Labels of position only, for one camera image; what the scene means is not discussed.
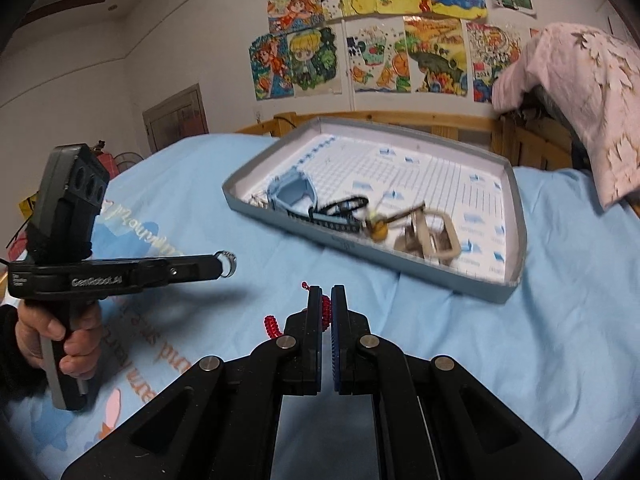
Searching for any person's left hand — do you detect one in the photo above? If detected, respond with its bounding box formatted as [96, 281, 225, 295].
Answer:
[15, 302, 103, 386]

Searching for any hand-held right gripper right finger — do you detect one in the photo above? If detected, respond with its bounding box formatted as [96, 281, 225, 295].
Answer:
[330, 284, 583, 480]

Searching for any beige rectangular hair claw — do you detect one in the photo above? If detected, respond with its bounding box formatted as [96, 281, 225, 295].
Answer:
[394, 205, 463, 266]

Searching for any red box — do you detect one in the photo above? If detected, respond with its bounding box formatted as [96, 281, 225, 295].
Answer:
[95, 142, 143, 178]

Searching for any light blue wristwatch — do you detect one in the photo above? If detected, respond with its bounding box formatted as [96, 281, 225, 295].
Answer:
[266, 171, 362, 234]

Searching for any red beaded bracelet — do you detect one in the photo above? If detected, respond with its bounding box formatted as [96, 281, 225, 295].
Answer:
[263, 282, 334, 342]

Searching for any brown wooden door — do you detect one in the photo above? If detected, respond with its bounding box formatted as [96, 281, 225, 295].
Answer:
[142, 83, 208, 153]

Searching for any beaded charm hair accessory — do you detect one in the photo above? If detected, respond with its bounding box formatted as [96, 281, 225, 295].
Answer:
[361, 203, 427, 242]

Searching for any group of colourful wall drawings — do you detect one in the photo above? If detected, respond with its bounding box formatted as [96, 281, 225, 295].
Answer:
[249, 0, 538, 103]

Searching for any pink leaf-print blanket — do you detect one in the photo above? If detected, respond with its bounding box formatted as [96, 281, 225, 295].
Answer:
[492, 22, 640, 211]

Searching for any black thick hair tie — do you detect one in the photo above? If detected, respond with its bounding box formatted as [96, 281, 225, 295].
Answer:
[312, 195, 370, 218]

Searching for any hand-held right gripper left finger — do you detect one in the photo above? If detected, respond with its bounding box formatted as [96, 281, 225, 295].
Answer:
[60, 285, 324, 480]

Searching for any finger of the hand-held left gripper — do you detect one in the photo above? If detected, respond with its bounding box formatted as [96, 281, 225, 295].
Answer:
[140, 254, 227, 292]

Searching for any grey shallow cardboard box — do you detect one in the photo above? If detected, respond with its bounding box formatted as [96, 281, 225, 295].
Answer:
[221, 116, 528, 305]

